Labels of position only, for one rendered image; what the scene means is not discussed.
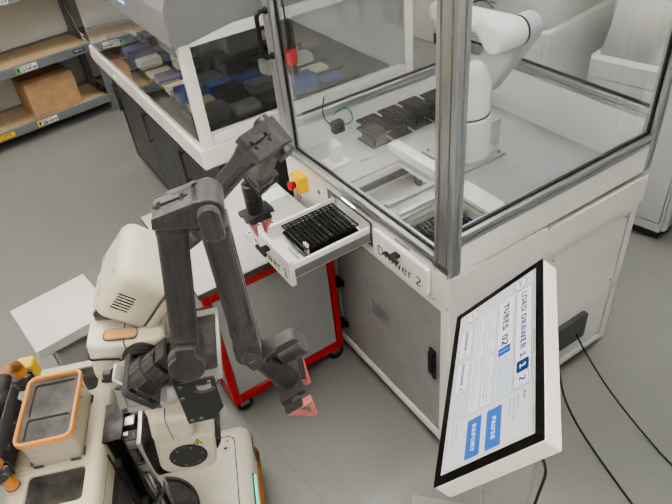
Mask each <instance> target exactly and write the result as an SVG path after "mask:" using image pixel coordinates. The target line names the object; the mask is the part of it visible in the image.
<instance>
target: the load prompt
mask: <svg viewBox="0 0 672 504"><path fill-rule="evenodd" d="M532 296H533V283H532V284H530V285H529V286H527V287H526V288H524V289H523V290H521V291H520V292H518V293H517V296H516V322H515V347H514V373H513V391H514V390H516V389H518V388H520V387H522V386H524V385H525V384H527V383H529V382H531V381H532Z"/></svg>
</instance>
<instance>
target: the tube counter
mask: <svg viewBox="0 0 672 504"><path fill-rule="evenodd" d="M511 343H512V330H510V331H509V332H507V333H505V334H504V335H502V336H500V337H499V338H498V352H497V367H496V383H495V398H494V401H495V400H497V399H499V398H501V397H503V396H505V395H507V394H508V393H509V388H510V366H511Z"/></svg>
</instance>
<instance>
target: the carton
mask: <svg viewBox="0 0 672 504"><path fill-rule="evenodd" d="M11 80H12V82H13V85H14V87H15V89H16V91H17V93H18V95H19V98H20V100H21V102H22V104H23V106H24V108H25V109H26V110H27V111H29V112H30V113H31V114H32V115H34V116H35V117H36V118H41V117H43V116H46V115H49V114H51V113H54V112H56V111H59V110H61V109H64V108H67V107H69V106H72V105H74V104H77V103H79V102H82V101H83V100H82V97H81V95H80V92H79V89H78V87H77V84H76V81H75V79H74V76H73V74H72V71H71V70H70V69H68V68H67V67H65V66H63V65H61V64H60V63H55V64H52V65H49V66H46V67H43V68H40V69H37V70H34V71H31V72H28V73H25V74H22V75H19V76H16V77H13V78H11Z"/></svg>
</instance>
